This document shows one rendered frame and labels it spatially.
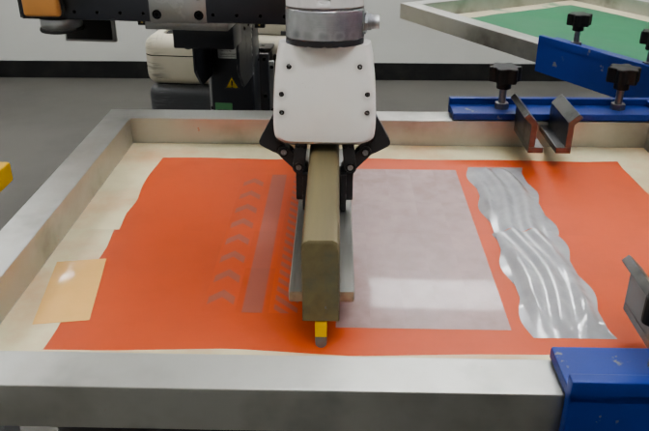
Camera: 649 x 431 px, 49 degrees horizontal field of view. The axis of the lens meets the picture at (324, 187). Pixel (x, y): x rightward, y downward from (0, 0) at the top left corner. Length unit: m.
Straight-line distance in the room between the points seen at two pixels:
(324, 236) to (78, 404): 0.21
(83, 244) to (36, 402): 0.27
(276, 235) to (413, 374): 0.29
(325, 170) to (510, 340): 0.22
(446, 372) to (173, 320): 0.25
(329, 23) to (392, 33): 3.94
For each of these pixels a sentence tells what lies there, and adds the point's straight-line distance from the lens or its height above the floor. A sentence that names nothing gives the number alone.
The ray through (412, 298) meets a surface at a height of 0.95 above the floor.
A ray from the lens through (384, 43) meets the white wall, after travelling 4.61.
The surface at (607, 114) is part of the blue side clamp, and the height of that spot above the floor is 1.00.
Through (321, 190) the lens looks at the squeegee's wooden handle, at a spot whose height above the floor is 1.05.
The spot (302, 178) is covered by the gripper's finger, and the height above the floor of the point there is 1.03.
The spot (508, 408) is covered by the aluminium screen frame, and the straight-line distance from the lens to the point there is 0.52.
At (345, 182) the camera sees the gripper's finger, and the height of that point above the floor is 1.02.
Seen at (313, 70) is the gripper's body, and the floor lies 1.14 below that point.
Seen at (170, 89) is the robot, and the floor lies 0.78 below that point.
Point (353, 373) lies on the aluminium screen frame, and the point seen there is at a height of 0.99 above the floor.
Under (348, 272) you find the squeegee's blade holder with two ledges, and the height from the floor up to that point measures 0.99.
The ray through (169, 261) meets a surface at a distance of 0.73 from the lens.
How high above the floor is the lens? 1.32
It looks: 25 degrees down
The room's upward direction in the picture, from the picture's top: straight up
